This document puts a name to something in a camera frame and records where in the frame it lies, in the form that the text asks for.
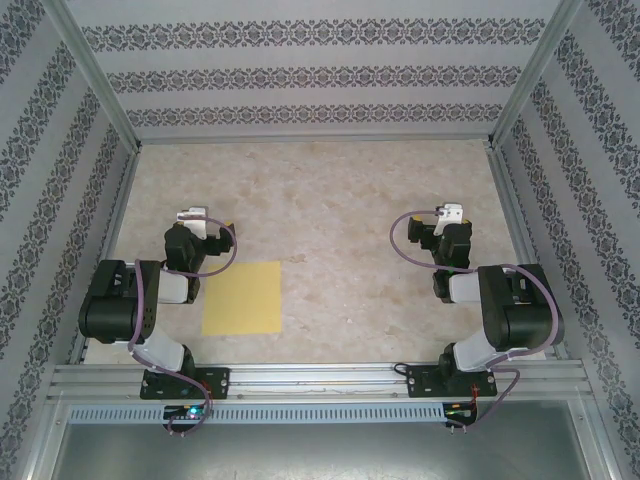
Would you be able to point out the aluminium side rail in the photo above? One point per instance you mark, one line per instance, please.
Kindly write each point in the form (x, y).
(511, 200)
(112, 250)

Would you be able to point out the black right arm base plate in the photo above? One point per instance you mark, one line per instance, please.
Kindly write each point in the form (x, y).
(420, 382)

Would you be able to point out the aluminium frame post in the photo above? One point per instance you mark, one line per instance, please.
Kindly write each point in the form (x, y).
(98, 85)
(529, 85)

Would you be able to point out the yellow paper sheet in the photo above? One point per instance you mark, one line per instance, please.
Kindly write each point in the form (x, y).
(242, 300)

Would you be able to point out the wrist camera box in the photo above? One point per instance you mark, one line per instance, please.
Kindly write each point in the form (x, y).
(197, 225)
(450, 220)

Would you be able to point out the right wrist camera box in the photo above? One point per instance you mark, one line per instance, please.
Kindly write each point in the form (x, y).
(450, 220)

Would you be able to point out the aluminium mounting rail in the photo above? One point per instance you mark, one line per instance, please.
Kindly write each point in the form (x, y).
(320, 382)

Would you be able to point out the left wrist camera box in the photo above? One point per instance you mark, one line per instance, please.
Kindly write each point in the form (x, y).
(197, 225)

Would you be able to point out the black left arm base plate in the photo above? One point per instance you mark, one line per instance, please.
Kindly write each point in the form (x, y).
(220, 380)

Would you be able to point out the grey metal panel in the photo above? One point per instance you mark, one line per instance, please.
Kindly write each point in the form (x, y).
(320, 450)

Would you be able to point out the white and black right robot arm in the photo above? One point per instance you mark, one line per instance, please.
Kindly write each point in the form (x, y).
(520, 320)

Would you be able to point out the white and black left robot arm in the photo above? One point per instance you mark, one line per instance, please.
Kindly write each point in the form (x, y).
(115, 310)

